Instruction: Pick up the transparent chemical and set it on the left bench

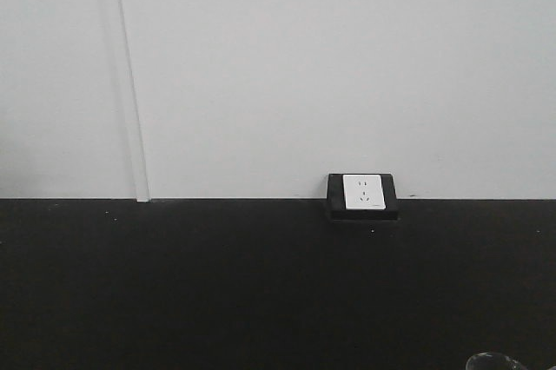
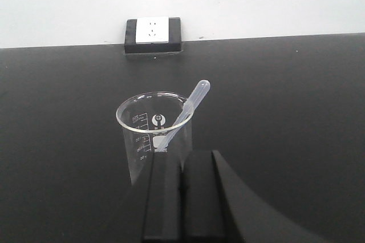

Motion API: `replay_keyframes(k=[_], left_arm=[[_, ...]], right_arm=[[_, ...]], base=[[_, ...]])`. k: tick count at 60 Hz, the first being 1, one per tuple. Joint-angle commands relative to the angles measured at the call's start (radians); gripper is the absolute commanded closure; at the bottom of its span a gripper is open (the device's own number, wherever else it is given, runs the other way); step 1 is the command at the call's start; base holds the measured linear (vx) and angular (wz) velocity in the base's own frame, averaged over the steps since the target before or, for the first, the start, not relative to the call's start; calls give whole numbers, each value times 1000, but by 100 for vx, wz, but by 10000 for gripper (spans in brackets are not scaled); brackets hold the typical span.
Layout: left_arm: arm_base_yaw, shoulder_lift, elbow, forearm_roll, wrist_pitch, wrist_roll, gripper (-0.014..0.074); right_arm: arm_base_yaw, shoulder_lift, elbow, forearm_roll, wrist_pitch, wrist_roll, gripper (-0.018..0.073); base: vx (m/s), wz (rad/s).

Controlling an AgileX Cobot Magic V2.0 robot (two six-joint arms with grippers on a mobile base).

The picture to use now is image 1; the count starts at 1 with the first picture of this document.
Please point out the clear glass beaker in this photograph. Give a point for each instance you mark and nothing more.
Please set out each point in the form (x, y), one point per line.
(493, 361)

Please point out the black socket housing box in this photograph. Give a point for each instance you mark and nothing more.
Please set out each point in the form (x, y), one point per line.
(337, 209)

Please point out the white power socket plate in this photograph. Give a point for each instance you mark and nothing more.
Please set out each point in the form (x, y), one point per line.
(363, 192)

